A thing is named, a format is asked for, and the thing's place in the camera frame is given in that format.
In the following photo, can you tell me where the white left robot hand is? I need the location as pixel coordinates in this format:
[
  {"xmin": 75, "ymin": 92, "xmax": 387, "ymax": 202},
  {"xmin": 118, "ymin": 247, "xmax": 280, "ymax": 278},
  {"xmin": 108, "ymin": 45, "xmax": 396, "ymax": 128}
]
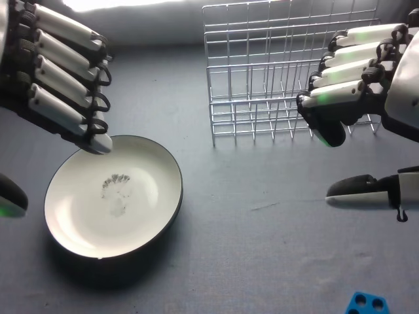
[{"xmin": 0, "ymin": 0, "xmax": 114, "ymax": 218}]

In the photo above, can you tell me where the grey table cloth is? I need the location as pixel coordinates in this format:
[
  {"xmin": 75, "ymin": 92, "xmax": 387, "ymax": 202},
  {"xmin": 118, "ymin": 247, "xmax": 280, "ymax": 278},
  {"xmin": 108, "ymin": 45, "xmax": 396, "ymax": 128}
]
[{"xmin": 0, "ymin": 42, "xmax": 419, "ymax": 314}]

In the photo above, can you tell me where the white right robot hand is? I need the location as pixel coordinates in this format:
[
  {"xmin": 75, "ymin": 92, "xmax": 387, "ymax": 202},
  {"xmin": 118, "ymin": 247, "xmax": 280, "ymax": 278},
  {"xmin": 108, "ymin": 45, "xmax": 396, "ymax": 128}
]
[{"xmin": 296, "ymin": 8, "xmax": 419, "ymax": 222}]

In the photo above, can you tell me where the blue pentagon block with holes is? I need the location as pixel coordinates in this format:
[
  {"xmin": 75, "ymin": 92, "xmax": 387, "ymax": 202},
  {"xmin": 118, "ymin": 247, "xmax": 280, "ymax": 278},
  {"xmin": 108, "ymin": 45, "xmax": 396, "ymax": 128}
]
[{"xmin": 347, "ymin": 290, "xmax": 391, "ymax": 314}]

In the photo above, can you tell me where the metal wire dish rack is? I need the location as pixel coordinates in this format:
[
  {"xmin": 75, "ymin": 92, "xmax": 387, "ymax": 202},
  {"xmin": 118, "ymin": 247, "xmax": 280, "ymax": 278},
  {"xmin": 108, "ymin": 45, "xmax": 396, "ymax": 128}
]
[{"xmin": 202, "ymin": 0, "xmax": 382, "ymax": 147}]

